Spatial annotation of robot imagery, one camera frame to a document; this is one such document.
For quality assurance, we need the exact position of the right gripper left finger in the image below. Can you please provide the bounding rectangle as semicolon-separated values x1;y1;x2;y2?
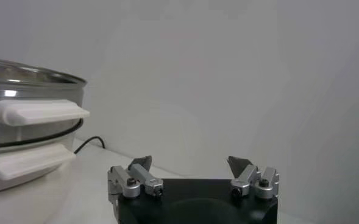
107;155;165;211

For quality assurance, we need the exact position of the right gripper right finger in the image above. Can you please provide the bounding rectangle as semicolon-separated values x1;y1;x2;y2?
227;156;280;200

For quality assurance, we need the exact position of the round glass pot lid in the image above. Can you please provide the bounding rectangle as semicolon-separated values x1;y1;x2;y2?
0;57;88;88

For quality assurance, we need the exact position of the perforated steel steamer basket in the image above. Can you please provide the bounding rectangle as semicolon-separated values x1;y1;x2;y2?
0;82;91;150

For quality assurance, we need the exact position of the white electric cooker base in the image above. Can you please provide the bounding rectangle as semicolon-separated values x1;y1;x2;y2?
0;120;84;195

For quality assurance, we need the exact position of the black cooker power cord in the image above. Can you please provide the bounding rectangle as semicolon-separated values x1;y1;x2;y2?
74;136;106;155

